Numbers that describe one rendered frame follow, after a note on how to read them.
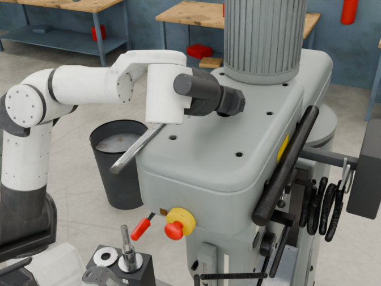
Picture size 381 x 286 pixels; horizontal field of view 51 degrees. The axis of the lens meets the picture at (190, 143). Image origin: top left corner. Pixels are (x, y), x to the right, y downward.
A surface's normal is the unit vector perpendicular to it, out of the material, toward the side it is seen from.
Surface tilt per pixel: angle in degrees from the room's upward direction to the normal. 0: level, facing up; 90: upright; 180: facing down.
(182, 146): 0
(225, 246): 90
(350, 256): 0
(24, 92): 72
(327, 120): 0
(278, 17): 90
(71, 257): 57
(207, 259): 90
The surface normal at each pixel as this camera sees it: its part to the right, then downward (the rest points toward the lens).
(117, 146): -0.04, -0.82
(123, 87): 0.95, 0.06
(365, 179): -0.45, 0.52
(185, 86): -0.51, 0.00
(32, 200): 0.64, 0.40
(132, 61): -0.32, 0.02
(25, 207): 0.43, 0.40
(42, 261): 0.33, -0.90
